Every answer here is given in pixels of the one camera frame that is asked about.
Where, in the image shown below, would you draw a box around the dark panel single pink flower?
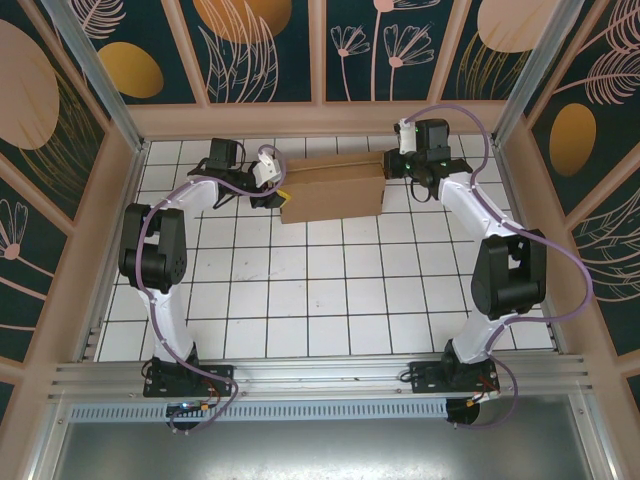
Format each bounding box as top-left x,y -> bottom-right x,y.
0,174 -> 71,364

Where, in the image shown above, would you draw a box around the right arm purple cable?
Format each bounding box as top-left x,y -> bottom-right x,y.
405,105 -> 595,431

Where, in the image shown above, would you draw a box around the aluminium corner post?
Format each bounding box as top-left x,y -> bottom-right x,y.
490,0 -> 584,146
42,0 -> 149,154

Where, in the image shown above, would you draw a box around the aluminium side rail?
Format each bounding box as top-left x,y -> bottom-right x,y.
74,141 -> 150,362
492,139 -> 569,357

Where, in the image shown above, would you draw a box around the dark panel orange circle leaves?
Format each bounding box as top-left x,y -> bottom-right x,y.
178,0 -> 321,106

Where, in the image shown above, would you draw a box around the dark panel with orange oval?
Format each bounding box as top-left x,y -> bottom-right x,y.
64,0 -> 210,107

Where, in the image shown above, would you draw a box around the dark panel orange oval feathers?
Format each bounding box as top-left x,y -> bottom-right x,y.
524,0 -> 640,219

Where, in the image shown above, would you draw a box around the dark panel with pink flowers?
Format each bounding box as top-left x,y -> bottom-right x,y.
324,0 -> 464,104

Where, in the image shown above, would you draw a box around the slotted grey cable duct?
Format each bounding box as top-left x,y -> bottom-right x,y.
67,399 -> 449,422

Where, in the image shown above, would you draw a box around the small circuit board with wires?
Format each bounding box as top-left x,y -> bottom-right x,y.
167,399 -> 214,417

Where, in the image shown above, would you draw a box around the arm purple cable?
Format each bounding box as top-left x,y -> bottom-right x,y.
138,143 -> 287,435
405,105 -> 595,431

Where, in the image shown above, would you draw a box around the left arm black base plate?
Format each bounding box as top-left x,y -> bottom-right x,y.
143,363 -> 236,399

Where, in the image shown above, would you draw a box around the dark panel with pink circle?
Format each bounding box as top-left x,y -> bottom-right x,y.
438,0 -> 556,104

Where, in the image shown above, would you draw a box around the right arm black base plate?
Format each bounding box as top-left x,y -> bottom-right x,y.
408,360 -> 500,396

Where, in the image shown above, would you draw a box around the long aluminium mounting rail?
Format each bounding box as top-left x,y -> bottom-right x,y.
47,354 -> 594,401

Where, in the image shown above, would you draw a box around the dark panel pink oval gold-lines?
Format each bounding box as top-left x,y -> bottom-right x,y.
0,0 -> 112,226

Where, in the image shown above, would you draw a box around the grey metal sheet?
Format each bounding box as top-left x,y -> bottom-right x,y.
49,419 -> 609,480

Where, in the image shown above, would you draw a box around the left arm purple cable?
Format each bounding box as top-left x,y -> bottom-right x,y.
138,143 -> 287,435

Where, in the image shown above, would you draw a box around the brown cardboard box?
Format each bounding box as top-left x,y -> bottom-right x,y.
279,152 -> 387,225

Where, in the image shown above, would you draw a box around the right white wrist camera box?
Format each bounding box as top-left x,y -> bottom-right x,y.
397,118 -> 419,156

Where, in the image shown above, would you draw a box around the dark panel pink feather leaves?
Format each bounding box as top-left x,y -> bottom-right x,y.
569,187 -> 640,357

